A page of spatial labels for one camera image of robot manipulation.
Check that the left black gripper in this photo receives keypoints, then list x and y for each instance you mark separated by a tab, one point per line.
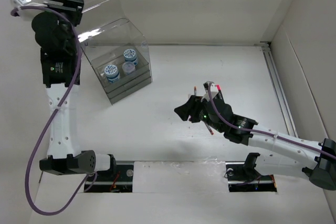
70	0

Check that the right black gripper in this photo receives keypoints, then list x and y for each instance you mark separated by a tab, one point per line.
193	104

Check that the small dark glitter jar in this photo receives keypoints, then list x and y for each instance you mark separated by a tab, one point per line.
128	68

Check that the clear acrylic drawer organizer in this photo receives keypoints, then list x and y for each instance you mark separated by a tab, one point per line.
105	33

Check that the blue slime jar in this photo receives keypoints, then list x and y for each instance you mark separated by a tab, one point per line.
130	55
111	73

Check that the pink capped marker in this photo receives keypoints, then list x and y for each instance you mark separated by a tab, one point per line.
219	95

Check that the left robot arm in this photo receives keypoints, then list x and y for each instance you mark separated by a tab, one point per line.
60	55

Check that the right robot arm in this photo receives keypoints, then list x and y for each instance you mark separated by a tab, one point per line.
290	156

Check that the red pen lower right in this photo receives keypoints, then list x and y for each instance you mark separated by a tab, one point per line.
209	129

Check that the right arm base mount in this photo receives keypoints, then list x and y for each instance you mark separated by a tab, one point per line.
242	176

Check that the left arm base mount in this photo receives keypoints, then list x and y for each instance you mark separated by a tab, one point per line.
120	181

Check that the aluminium rail right side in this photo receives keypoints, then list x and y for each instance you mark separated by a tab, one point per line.
275	79

